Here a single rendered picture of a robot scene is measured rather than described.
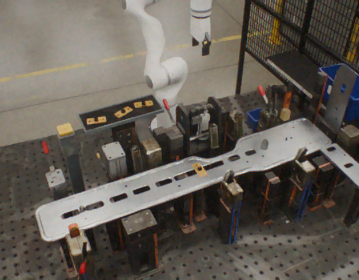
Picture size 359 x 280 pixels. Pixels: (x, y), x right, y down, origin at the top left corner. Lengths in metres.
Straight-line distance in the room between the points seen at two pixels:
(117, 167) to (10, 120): 2.30
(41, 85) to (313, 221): 3.05
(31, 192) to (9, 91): 2.23
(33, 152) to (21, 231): 0.56
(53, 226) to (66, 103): 2.44
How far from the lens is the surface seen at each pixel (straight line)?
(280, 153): 1.99
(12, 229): 2.17
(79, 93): 4.15
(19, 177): 2.40
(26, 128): 3.86
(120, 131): 1.94
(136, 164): 1.85
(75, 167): 2.00
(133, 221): 1.65
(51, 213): 1.77
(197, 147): 2.02
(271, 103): 2.08
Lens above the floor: 2.33
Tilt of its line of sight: 41 degrees down
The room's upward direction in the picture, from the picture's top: straight up
